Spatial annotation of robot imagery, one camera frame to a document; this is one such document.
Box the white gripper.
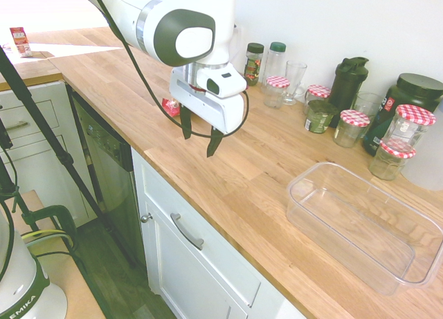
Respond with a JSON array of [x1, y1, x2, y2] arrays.
[[168, 65, 248, 159]]

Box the red BBQ potato chip bag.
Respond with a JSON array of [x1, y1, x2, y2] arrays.
[[161, 97, 181, 118]]

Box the clear plastic rectangular container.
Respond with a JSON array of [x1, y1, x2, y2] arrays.
[[285, 161, 443, 297]]

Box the glass jar red checkered lid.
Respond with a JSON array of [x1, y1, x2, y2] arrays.
[[263, 75, 290, 109], [333, 109, 371, 149], [303, 84, 332, 116]]

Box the dark-lidded spice jar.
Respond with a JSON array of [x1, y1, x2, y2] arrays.
[[242, 42, 265, 87]]

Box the stainless steel dishwasher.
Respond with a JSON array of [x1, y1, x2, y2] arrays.
[[67, 85, 148, 268]]

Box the green-lidded clear plastic bottle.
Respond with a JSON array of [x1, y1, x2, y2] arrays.
[[261, 41, 287, 91]]

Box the tall clear glass mug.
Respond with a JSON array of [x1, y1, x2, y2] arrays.
[[282, 60, 308, 107]]

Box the green yogurt cup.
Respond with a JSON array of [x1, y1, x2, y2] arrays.
[[304, 100, 338, 135]]

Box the white kitchen base cabinet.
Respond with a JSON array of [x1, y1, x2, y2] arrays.
[[131, 147, 305, 319]]

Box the white drawer cabinet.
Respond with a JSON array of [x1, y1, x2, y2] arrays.
[[0, 80, 98, 228]]

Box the black shaker bottle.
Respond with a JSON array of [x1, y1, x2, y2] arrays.
[[327, 56, 370, 129]]

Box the dark green clamp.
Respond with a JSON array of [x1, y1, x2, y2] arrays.
[[20, 204, 78, 254]]

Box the clear drinking glass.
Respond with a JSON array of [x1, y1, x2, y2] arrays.
[[352, 91, 383, 133]]

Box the faceted jar red checkered lid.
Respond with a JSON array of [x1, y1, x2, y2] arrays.
[[368, 138, 417, 181]]

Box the red and white carton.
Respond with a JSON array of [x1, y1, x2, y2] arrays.
[[9, 26, 34, 59]]

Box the brown robot mounting board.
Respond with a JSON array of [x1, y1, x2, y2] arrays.
[[0, 189, 107, 319]]

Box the large jar red checkered lid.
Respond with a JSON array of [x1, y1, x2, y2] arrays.
[[382, 104, 437, 150]]

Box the large black protein tub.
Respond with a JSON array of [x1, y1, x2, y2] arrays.
[[362, 73, 443, 157]]

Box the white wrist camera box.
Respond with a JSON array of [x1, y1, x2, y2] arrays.
[[197, 63, 248, 99]]

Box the silver drawer pull handle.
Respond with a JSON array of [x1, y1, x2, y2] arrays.
[[170, 212, 205, 251]]

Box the black camera tripod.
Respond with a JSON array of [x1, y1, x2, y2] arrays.
[[0, 45, 138, 268]]

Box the silver bar drawer handle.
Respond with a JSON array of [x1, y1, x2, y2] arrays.
[[5, 120, 30, 132]]

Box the yellow green cable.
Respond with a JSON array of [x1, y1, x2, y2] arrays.
[[21, 228, 75, 249]]

